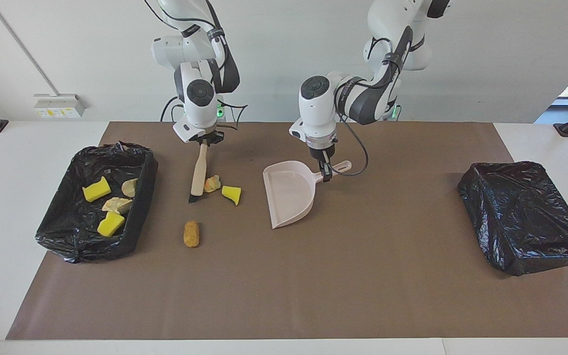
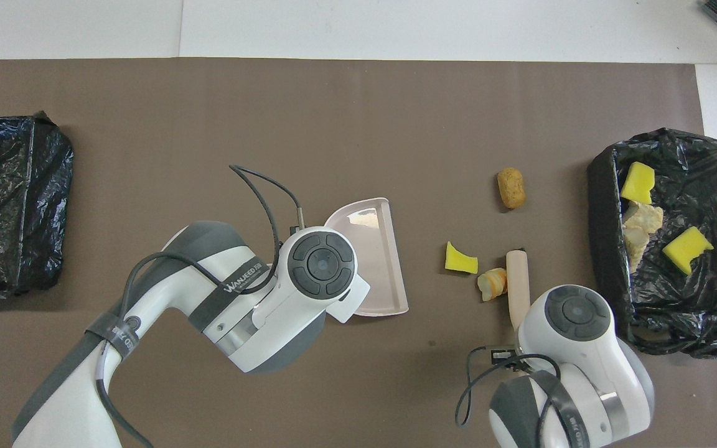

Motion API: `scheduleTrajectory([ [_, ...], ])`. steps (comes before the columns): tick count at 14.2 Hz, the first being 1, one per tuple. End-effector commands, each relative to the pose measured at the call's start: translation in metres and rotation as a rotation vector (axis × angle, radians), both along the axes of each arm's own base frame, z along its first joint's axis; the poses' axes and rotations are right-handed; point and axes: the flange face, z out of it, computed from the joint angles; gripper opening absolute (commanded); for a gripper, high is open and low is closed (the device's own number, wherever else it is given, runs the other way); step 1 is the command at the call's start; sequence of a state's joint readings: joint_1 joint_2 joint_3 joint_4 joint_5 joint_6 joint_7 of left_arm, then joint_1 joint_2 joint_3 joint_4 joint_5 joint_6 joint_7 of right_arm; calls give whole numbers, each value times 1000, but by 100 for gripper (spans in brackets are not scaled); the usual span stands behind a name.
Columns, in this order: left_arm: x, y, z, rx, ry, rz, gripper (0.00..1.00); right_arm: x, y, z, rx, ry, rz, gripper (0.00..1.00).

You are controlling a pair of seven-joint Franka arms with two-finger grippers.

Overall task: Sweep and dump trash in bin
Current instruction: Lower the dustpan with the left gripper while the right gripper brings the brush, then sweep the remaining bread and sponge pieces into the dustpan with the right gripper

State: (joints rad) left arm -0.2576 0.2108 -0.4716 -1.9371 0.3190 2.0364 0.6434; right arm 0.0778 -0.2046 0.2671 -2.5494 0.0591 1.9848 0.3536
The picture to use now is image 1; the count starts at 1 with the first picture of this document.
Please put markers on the orange striped toy croissant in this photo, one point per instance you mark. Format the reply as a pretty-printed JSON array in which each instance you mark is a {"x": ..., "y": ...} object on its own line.
[
  {"x": 129, "y": 188},
  {"x": 212, "y": 183}
]

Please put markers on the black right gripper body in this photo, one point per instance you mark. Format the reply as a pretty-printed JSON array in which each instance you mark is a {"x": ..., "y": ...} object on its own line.
[{"x": 211, "y": 136}]

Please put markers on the beige hand brush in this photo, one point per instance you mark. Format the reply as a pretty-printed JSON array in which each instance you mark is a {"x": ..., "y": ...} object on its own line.
[{"x": 197, "y": 172}]

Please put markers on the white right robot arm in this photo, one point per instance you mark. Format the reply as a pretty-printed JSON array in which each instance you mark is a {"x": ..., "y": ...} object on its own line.
[{"x": 200, "y": 111}]

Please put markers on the black bag lined bin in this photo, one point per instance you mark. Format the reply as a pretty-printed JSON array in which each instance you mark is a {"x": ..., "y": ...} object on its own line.
[
  {"x": 67, "y": 236},
  {"x": 525, "y": 212}
]

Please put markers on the yellow sponge piece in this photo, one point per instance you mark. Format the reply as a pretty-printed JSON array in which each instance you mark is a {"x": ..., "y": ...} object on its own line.
[
  {"x": 231, "y": 194},
  {"x": 96, "y": 189},
  {"x": 110, "y": 224}
]

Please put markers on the beige plastic dustpan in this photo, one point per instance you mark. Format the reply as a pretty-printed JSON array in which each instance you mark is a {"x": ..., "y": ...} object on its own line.
[{"x": 289, "y": 197}]

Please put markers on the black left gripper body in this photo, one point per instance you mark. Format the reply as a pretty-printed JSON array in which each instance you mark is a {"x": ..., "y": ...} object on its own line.
[{"x": 323, "y": 149}]

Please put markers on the pale ridged bread piece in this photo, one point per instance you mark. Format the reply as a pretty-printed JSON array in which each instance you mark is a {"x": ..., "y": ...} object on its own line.
[{"x": 116, "y": 204}]

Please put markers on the brown bread roll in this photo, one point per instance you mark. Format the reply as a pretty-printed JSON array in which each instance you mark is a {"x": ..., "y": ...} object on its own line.
[{"x": 191, "y": 234}]

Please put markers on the white wall socket box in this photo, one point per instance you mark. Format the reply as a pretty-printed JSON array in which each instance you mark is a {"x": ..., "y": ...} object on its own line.
[{"x": 57, "y": 106}]

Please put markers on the brown paper table mat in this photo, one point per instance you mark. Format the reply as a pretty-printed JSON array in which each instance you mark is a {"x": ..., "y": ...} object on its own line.
[{"x": 284, "y": 305}]

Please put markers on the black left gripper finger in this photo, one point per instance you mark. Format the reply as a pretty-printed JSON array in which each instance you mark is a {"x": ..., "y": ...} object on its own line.
[
  {"x": 323, "y": 170},
  {"x": 329, "y": 168}
]

